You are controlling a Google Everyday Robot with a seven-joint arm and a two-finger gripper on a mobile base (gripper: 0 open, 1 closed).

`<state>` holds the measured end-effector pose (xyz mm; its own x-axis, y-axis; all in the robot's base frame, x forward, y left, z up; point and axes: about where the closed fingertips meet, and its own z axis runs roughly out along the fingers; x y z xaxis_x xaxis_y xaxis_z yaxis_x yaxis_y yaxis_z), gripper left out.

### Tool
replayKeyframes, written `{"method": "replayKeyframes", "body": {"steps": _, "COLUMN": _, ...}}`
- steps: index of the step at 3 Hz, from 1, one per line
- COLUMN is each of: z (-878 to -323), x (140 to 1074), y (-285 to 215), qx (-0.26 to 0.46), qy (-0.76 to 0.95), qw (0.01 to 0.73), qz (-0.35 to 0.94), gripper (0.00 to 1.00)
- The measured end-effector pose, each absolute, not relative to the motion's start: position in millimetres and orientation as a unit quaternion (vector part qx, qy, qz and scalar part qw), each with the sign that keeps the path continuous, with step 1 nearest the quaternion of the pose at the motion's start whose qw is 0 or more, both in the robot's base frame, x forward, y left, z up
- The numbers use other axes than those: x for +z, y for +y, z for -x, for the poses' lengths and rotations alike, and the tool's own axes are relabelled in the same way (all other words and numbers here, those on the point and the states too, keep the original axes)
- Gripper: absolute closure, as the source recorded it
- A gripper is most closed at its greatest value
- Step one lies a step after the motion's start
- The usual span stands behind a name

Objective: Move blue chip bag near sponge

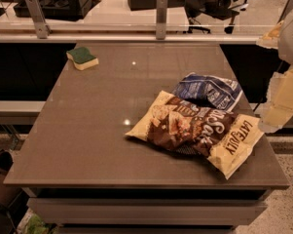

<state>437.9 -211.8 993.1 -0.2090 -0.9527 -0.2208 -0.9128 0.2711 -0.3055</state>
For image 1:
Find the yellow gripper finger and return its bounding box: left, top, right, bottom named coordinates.
left=259, top=65, right=293, bottom=133

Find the blue chip bag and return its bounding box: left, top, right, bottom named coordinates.
left=172, top=73, right=243, bottom=111

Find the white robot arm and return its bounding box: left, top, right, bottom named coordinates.
left=259, top=9, right=293, bottom=133

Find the brown yellow chip bag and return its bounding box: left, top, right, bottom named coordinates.
left=127, top=91, right=263, bottom=178

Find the green yellow sponge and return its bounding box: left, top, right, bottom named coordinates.
left=66, top=47, right=99, bottom=70

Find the green bag on floor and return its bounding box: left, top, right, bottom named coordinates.
left=16, top=210, right=58, bottom=234

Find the black office chair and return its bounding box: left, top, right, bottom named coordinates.
left=185, top=0, right=248, bottom=34

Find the black box on left desk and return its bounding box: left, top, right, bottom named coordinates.
left=13, top=0, right=101, bottom=21

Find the grey drawer under table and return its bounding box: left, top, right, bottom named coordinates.
left=28, top=198, right=267, bottom=226

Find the brown bin at left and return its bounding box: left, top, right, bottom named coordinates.
left=0, top=150, right=20, bottom=209

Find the black cable at right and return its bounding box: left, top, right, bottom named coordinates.
left=252, top=60, right=285, bottom=113

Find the right metal glass bracket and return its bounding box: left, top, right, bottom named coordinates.
left=279, top=0, right=293, bottom=21

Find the metal glass bracket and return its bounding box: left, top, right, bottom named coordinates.
left=24, top=0, right=51, bottom=39
left=156, top=0, right=168, bottom=40
left=279, top=0, right=293, bottom=21

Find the middle metal glass bracket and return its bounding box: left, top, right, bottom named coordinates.
left=156, top=0, right=168, bottom=40

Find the left metal glass bracket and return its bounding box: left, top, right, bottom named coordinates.
left=24, top=0, right=51, bottom=39

